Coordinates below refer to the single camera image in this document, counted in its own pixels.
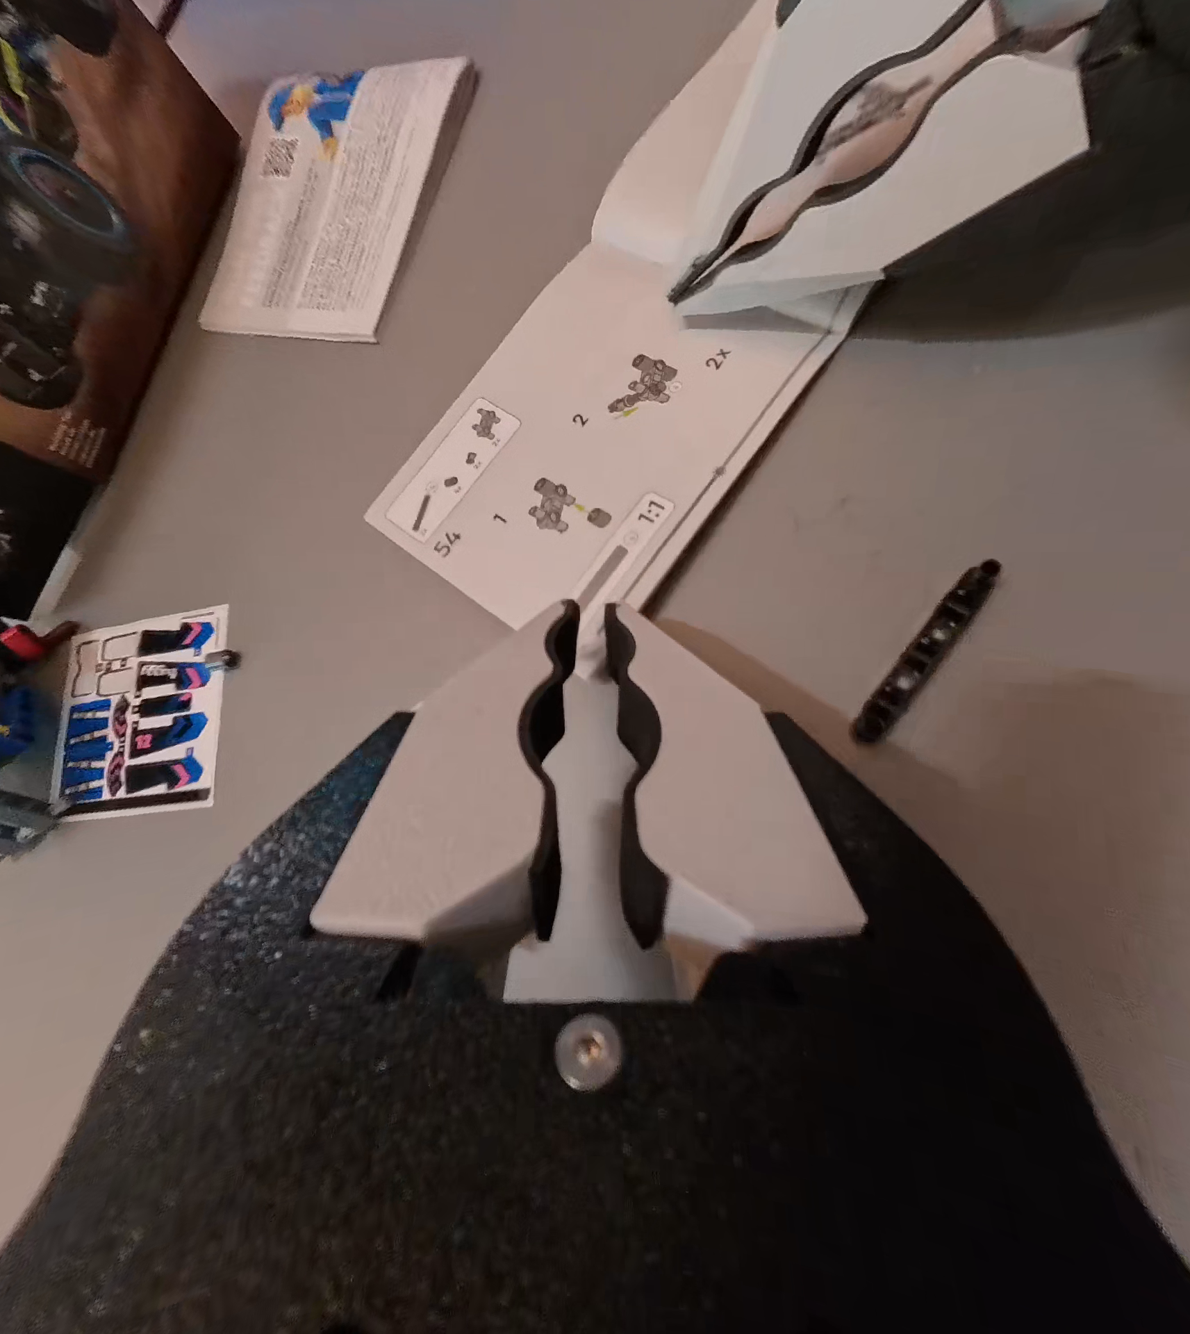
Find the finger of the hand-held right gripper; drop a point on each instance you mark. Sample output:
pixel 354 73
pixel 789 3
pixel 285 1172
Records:
pixel 989 167
pixel 812 73

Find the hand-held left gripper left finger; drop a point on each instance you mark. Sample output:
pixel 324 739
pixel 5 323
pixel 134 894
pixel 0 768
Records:
pixel 417 833

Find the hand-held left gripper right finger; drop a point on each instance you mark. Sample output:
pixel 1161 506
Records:
pixel 750 833

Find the lego instruction booklet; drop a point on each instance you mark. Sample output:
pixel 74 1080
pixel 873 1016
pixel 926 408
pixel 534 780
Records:
pixel 531 417

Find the black lego beam with pin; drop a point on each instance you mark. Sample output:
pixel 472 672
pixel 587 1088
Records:
pixel 917 656

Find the small black lego pin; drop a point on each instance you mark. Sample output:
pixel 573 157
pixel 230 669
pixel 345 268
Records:
pixel 223 660

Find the buggy picture lego box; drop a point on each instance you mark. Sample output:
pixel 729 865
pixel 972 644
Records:
pixel 53 261

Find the blue and black sticker sheet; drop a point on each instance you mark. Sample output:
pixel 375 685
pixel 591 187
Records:
pixel 136 731

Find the white printed leaflet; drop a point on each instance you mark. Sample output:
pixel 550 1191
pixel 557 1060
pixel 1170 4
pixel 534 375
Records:
pixel 343 208

